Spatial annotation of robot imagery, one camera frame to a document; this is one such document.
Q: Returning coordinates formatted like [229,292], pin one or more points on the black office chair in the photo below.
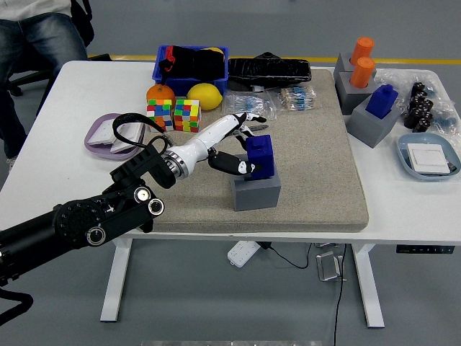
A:
[83,25]

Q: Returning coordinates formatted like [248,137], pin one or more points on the silver metal bracket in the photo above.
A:
[327,266]

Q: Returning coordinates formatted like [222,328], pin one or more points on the grey-brown table mat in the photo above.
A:
[309,180]

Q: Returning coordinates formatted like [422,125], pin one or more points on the orange cylinder seal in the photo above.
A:
[362,74]
[363,48]

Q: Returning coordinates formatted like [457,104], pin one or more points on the black table control panel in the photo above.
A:
[425,249]

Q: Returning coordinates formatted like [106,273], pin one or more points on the yellow item in bin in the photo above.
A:
[215,49]

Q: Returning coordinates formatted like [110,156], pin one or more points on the yellow lemon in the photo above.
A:
[203,95]

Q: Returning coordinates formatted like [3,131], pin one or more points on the clear bag of blue parts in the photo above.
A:
[448,120]

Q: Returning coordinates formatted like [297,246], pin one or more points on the clear bag of black capacitors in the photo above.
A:
[417,108]

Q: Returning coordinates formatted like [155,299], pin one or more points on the white power strip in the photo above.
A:
[241,254]

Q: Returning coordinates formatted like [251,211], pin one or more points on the person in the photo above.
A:
[36,36]

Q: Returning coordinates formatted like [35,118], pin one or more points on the multicolour puzzle cube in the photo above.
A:
[158,115]
[187,115]

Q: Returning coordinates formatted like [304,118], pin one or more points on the blue square seal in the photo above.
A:
[263,155]
[381,102]

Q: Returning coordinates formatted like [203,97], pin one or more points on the white wall switch panel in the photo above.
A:
[428,158]
[102,129]
[135,133]

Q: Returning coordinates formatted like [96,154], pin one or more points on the black power plug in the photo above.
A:
[266,245]

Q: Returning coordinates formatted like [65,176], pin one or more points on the orange fruit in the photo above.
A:
[160,93]

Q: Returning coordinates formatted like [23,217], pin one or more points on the clear bag of blue resistors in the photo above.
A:
[248,104]

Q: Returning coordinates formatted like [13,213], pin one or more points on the clear bag of brown resistors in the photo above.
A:
[297,99]

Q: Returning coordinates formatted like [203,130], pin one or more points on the white table leg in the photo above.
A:
[367,284]
[115,281]

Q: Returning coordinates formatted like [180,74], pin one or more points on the small metal hand tool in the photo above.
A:
[261,127]

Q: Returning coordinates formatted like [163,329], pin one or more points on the black cloth bag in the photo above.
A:
[201,65]

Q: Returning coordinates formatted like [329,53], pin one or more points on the clear plastic bag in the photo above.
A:
[396,77]

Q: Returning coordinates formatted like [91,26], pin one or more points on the blue plastic bin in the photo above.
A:
[180,84]

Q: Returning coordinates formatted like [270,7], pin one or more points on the small dark electronic part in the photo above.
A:
[451,167]

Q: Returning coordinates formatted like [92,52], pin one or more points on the grey round-hole seal holder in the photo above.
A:
[351,99]
[342,66]

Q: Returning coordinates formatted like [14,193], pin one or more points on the purple plastic tray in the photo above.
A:
[94,124]

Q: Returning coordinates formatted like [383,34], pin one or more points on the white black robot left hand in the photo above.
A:
[201,142]

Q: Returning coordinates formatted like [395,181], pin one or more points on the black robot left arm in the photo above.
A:
[72,223]

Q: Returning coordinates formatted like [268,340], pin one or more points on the black plastic-wrapped long object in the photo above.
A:
[270,70]

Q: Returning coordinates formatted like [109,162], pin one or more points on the grey square seal holder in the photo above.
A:
[255,196]
[367,129]

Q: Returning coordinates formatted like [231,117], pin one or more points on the light blue plastic tray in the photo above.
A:
[403,144]

